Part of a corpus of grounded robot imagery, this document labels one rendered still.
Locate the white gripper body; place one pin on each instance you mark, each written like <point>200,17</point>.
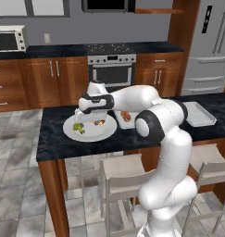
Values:
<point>91,116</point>

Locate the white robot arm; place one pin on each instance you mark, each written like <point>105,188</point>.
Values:
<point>166,129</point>

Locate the orange cooked food piece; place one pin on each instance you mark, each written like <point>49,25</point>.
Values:
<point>99,122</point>

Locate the large white round plate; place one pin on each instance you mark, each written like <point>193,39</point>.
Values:
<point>89,133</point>

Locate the red cooked food piece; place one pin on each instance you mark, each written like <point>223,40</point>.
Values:
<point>126,115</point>

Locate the green broccoli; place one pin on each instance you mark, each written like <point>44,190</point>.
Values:
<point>78,127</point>

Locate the stainless steel oven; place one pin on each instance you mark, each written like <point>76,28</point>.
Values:
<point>112,72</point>

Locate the wide wooden cupboard run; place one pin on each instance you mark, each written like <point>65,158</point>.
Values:
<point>40,81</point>

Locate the grey bar stool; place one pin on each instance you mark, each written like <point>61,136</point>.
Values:
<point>123,172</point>
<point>209,166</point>

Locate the black hob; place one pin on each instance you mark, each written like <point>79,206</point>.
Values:
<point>108,48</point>

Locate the narrow wooden cupboard run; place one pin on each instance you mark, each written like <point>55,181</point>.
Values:
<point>158,74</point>

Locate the black range hood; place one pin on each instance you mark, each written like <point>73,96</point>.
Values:
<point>107,5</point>

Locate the white toaster oven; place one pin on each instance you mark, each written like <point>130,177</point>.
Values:
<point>9,38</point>

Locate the grey framed window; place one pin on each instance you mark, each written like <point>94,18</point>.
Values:
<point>30,7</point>

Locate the stainless steel fridge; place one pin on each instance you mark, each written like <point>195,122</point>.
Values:
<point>209,49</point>

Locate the white wall outlet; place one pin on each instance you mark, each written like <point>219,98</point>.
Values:
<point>47,38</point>

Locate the wooden wall shelf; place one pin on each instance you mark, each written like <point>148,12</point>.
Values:
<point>159,11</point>

